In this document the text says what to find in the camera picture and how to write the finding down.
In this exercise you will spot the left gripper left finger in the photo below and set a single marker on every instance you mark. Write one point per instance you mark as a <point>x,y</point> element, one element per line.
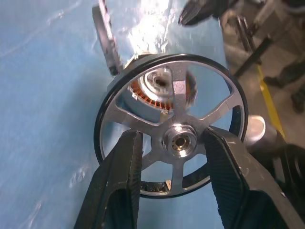
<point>114,186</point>

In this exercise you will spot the silver spoked rotor wheel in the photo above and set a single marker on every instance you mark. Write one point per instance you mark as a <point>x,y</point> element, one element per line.
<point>178,128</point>

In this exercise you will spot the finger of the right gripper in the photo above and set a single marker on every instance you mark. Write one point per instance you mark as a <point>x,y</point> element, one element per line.
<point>195,13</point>

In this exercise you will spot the black and white sneaker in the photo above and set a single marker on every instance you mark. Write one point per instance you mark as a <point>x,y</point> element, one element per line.
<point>283,76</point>

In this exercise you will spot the motor stator with copper windings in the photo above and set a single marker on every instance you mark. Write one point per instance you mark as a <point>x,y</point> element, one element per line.
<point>150,95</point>

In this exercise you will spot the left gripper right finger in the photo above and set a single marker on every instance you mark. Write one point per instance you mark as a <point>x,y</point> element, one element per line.
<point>238,186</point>

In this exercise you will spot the round silver motor cover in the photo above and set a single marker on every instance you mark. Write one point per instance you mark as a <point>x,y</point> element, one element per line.
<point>107,47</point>

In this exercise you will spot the black metal stand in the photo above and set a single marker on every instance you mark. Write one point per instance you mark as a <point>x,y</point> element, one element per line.
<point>252,55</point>

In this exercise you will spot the dark grey rounded cylinder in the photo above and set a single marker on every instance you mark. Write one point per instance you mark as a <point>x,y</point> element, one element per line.
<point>262,140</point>

